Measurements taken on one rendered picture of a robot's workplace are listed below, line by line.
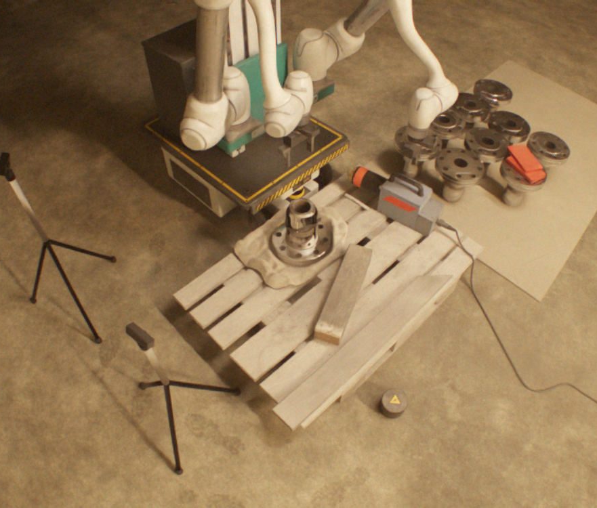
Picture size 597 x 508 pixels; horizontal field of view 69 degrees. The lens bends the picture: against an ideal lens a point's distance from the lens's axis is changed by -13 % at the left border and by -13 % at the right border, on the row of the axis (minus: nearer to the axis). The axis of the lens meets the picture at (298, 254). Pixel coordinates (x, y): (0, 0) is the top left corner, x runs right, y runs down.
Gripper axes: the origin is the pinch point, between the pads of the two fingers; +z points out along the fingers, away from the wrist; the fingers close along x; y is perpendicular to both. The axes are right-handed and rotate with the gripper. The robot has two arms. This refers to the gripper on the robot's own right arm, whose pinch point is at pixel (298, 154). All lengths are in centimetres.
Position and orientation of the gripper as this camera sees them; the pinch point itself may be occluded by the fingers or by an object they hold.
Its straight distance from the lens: 200.8
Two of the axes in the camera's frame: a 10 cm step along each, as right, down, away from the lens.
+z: 0.0, 6.2, 7.8
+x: -7.0, 5.6, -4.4
